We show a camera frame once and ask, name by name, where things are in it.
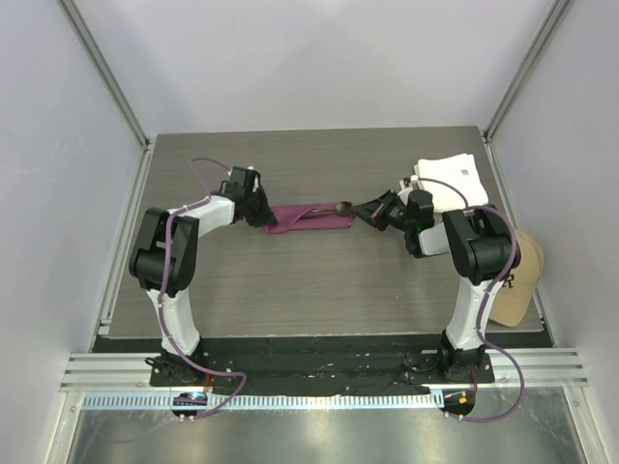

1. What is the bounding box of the white folded towel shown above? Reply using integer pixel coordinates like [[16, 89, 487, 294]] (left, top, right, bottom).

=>
[[414, 154, 488, 214]]

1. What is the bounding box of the aluminium front rail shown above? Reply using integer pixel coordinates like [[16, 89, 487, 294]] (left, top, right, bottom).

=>
[[60, 348, 589, 392]]

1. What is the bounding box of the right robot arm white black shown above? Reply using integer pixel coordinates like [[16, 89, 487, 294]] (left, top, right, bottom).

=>
[[351, 189, 520, 382]]

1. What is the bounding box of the dark metal fork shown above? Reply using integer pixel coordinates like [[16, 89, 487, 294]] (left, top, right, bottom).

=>
[[301, 208, 354, 220]]

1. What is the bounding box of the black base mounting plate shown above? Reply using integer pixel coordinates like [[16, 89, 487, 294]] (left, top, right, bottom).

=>
[[91, 335, 557, 392]]

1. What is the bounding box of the aluminium frame post left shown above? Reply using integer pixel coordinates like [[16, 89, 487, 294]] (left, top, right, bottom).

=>
[[56, 0, 151, 149]]

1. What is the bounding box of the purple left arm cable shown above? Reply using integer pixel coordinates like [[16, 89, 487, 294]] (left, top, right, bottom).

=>
[[157, 157, 249, 424]]

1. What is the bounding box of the dark metal spoon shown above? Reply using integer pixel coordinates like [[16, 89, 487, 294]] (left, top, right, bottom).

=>
[[308, 201, 352, 218]]

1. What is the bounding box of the aluminium frame post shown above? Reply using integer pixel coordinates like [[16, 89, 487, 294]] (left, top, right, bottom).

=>
[[56, 0, 151, 149], [483, 0, 576, 141]]

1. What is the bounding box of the aluminium frame post right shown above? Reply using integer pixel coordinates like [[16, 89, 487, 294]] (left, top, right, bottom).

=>
[[483, 0, 576, 141]]

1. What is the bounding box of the tan baseball cap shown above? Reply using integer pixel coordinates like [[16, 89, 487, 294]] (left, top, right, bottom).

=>
[[489, 230, 545, 328]]

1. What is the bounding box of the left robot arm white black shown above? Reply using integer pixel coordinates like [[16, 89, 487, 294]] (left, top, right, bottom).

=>
[[129, 187, 277, 386]]

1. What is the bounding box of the magenta cloth napkin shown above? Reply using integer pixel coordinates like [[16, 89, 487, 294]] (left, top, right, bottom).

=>
[[264, 203, 354, 235]]

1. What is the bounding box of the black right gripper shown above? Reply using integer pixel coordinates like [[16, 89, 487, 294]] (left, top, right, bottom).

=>
[[350, 189, 413, 233]]

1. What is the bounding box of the slotted cable duct strip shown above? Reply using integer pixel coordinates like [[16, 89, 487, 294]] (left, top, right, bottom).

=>
[[81, 391, 444, 411]]

